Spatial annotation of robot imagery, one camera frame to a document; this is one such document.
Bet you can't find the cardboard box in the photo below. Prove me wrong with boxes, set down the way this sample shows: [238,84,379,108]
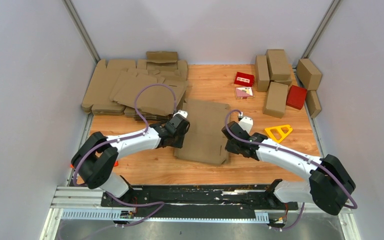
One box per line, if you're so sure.
[254,55,270,92]
[265,49,291,81]
[174,98,230,166]
[305,90,322,119]
[296,58,323,91]
[263,82,289,119]

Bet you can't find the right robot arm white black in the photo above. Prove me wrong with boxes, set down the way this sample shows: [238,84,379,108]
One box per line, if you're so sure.
[221,121,357,216]

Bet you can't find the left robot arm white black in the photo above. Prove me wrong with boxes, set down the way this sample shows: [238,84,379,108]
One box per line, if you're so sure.
[71,110,190,207]

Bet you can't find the pink puzzle box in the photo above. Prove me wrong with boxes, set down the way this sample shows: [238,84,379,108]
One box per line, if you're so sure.
[234,86,254,100]

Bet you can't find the folded cardboard box front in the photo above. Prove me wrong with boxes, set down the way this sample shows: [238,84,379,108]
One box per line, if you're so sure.
[263,82,289,119]

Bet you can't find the small red box with window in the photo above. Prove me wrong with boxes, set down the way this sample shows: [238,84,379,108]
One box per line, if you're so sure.
[233,71,255,87]

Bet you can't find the folded cardboard box top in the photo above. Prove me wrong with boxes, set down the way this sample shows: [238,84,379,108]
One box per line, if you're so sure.
[265,49,291,81]

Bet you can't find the small orange block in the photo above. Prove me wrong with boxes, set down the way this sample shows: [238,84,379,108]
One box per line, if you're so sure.
[70,161,119,169]

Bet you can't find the flat cardboard stack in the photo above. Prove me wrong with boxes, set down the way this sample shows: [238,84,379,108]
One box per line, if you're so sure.
[81,51,189,121]

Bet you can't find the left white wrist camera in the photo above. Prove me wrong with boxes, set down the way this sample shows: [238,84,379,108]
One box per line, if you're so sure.
[173,110,188,119]

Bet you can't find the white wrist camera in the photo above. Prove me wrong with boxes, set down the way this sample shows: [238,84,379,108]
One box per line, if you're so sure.
[173,110,188,119]
[238,116,254,135]

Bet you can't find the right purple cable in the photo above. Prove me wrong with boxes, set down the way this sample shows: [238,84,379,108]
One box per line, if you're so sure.
[224,109,359,232]

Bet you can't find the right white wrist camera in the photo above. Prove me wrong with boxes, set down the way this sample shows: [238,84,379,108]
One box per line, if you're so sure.
[238,116,254,135]

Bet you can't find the yellow triangular plastic frame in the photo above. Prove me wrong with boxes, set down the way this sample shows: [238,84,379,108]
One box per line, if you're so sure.
[264,124,293,143]

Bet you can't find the aluminium rail frame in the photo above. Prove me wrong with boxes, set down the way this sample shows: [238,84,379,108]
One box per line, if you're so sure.
[39,114,362,240]

